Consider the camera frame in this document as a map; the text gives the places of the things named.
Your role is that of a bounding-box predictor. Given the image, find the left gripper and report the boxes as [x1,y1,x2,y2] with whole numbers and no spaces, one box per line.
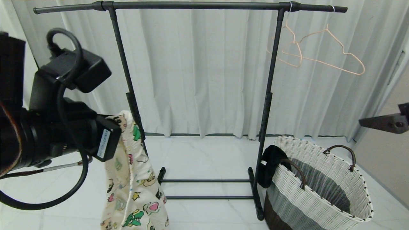
[21,110,122,167]

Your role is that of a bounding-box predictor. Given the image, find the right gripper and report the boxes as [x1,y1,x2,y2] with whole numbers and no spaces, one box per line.
[359,102,409,135]

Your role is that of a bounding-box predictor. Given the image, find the cream printed garment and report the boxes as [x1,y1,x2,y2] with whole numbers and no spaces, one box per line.
[100,110,170,230]

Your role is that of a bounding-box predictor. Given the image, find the pink clothes hanger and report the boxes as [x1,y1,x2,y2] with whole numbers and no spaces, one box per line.
[282,10,365,76]
[266,11,303,68]

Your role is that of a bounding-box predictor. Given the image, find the white laundry basket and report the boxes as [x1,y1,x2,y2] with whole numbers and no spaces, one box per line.
[264,136,374,230]

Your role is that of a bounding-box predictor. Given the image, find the black clothes rack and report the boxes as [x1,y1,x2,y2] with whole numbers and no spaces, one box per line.
[33,1,348,221]

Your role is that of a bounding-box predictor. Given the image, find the black garment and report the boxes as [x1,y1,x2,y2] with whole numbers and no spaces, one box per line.
[257,145,292,189]

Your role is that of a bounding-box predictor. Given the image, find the white curtain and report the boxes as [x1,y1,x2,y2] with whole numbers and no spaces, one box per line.
[0,0,409,141]

